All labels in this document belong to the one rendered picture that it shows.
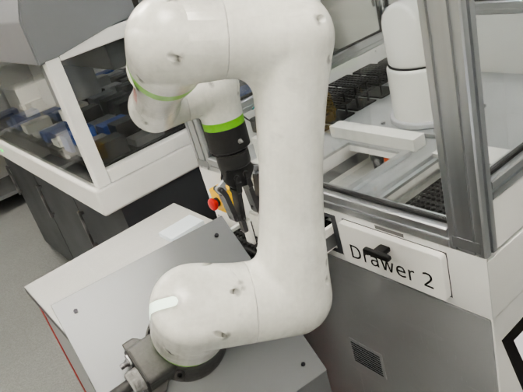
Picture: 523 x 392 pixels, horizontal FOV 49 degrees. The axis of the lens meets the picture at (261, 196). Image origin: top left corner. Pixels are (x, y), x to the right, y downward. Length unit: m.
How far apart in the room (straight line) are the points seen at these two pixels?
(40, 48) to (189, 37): 1.26
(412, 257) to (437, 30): 0.48
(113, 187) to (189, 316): 1.30
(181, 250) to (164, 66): 0.50
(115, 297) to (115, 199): 1.02
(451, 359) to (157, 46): 0.98
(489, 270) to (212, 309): 0.56
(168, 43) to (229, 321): 0.40
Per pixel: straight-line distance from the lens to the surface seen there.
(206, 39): 0.76
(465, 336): 1.33
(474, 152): 1.05
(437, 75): 1.02
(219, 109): 1.21
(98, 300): 1.13
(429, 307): 1.35
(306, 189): 0.84
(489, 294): 1.21
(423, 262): 1.24
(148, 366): 1.04
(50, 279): 1.98
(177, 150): 2.21
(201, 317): 0.86
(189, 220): 1.93
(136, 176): 2.14
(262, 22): 0.78
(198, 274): 0.89
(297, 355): 1.13
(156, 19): 0.76
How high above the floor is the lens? 1.62
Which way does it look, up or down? 26 degrees down
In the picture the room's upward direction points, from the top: 16 degrees counter-clockwise
